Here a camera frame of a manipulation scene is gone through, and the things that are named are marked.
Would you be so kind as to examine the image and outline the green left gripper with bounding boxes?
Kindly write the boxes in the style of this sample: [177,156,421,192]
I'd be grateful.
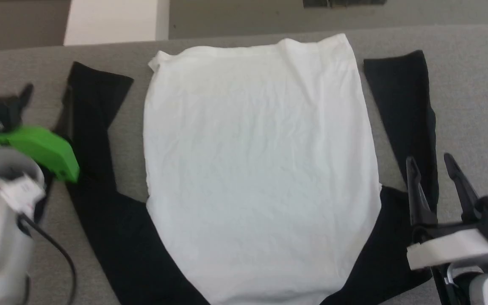
[0,83,80,183]

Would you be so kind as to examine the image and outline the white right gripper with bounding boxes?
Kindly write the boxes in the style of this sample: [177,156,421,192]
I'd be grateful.
[406,153,488,271]

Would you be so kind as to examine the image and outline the black and white shirt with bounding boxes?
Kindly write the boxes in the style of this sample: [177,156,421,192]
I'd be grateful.
[51,34,440,305]

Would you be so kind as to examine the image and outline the white box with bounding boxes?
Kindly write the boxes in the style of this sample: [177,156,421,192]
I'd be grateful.
[63,0,170,46]

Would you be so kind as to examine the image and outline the large black floor tape patch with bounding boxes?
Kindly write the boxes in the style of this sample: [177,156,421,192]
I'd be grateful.
[330,0,387,8]

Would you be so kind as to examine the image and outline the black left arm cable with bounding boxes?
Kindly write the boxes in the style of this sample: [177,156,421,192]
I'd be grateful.
[0,116,78,305]

